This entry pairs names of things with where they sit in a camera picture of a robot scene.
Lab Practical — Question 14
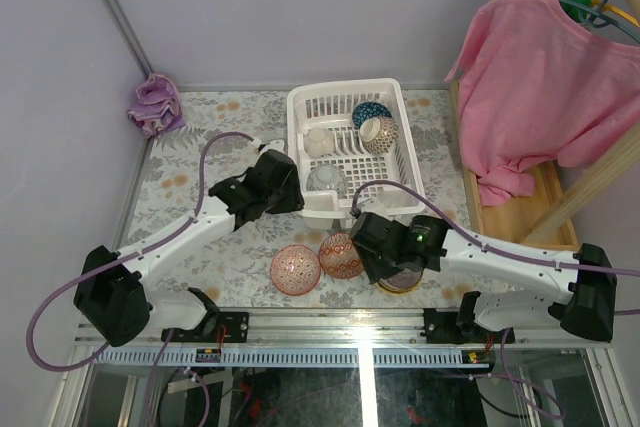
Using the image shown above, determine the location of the white plastic dish rack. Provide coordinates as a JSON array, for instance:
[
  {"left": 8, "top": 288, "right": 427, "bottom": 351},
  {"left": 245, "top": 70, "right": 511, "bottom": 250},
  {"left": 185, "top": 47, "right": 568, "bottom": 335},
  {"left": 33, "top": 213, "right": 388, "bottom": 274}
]
[{"left": 287, "top": 78, "right": 424, "bottom": 230}]

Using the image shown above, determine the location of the brown checker pattern bowl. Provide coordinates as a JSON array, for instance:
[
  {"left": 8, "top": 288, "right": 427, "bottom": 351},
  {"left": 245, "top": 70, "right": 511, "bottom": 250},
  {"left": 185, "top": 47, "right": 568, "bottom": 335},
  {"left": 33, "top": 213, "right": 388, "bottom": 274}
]
[{"left": 359, "top": 116, "right": 399, "bottom": 155}]

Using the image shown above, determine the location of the blue triangle pattern bowl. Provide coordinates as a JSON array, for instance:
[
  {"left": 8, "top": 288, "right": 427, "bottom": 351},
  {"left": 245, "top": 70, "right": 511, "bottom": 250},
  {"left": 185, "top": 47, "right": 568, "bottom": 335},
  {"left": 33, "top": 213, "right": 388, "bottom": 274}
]
[{"left": 351, "top": 101, "right": 392, "bottom": 129}]

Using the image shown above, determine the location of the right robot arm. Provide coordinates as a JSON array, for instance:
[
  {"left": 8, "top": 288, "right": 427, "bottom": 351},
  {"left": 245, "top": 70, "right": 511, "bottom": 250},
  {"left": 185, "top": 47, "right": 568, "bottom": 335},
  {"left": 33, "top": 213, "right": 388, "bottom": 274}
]
[{"left": 350, "top": 212, "right": 617, "bottom": 344}]

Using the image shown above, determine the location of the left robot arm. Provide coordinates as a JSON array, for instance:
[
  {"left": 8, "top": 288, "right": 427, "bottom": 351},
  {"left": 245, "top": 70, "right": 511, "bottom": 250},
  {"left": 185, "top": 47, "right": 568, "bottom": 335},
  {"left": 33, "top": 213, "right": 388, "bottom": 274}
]
[{"left": 74, "top": 149, "right": 304, "bottom": 347}]

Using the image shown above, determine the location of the yellow rimmed bottom bowl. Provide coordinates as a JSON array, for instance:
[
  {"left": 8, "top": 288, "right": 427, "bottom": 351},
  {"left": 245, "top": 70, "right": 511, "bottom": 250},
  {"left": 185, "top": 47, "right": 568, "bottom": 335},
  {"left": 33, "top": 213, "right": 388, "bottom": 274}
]
[{"left": 377, "top": 277, "right": 422, "bottom": 295}]

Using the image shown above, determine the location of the purple striped bowl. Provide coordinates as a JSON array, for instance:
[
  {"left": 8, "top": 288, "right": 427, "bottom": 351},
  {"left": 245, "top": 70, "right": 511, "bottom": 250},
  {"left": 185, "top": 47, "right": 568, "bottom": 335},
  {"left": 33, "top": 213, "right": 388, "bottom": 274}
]
[{"left": 385, "top": 269, "right": 422, "bottom": 290}]

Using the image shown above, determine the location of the red eye pattern bowl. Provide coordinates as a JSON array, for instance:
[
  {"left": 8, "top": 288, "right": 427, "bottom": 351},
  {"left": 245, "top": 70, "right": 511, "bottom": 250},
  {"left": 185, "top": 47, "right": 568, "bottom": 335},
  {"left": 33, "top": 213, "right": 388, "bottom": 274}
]
[{"left": 269, "top": 244, "right": 322, "bottom": 296}]

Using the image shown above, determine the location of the floral table mat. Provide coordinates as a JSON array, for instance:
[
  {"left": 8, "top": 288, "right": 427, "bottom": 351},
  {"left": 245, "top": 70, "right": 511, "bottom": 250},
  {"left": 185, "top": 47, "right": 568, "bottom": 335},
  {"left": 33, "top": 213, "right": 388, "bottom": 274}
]
[{"left": 119, "top": 89, "right": 571, "bottom": 309}]

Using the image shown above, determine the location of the purple folded cloth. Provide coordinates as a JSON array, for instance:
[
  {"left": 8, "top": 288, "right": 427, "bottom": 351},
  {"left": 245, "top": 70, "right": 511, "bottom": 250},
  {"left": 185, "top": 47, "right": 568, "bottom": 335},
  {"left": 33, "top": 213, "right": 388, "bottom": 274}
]
[{"left": 127, "top": 73, "right": 186, "bottom": 138}]

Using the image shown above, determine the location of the pink t-shirt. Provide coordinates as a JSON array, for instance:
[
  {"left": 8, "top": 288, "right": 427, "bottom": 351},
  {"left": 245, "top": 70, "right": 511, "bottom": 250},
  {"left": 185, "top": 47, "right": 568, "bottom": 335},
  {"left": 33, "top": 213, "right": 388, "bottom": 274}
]
[{"left": 447, "top": 0, "right": 639, "bottom": 206}]

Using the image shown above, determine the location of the green clothes hanger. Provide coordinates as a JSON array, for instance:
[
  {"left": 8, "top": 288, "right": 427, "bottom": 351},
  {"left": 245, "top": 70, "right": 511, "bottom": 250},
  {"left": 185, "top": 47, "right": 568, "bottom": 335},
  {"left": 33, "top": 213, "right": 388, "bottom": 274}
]
[{"left": 559, "top": 0, "right": 639, "bottom": 28}]

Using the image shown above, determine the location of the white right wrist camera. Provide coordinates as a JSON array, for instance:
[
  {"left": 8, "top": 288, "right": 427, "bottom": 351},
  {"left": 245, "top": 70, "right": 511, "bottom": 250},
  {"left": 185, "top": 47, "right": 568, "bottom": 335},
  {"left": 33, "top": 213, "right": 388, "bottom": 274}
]
[{"left": 357, "top": 195, "right": 400, "bottom": 220}]

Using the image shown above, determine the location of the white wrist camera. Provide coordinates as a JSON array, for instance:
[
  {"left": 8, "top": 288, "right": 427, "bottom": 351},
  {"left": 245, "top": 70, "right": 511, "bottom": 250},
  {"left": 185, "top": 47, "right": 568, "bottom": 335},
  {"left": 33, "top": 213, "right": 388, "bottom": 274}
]
[
  {"left": 252, "top": 139, "right": 285, "bottom": 153},
  {"left": 357, "top": 195, "right": 400, "bottom": 220}
]

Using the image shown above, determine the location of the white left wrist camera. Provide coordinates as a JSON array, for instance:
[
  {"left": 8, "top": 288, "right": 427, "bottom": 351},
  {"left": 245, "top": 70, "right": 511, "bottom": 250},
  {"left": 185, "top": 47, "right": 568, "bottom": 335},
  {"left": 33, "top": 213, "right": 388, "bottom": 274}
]
[{"left": 252, "top": 139, "right": 285, "bottom": 153}]

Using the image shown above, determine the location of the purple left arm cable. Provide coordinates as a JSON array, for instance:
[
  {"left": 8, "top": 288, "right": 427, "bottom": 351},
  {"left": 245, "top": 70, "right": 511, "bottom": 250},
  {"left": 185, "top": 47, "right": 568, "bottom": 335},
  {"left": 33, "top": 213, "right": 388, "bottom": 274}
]
[{"left": 25, "top": 131, "right": 261, "bottom": 373}]

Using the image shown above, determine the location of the aluminium mounting rail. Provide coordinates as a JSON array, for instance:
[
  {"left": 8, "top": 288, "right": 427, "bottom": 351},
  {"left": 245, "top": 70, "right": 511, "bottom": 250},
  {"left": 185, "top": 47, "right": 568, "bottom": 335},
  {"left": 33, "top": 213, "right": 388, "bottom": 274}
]
[{"left": 72, "top": 308, "right": 610, "bottom": 349}]

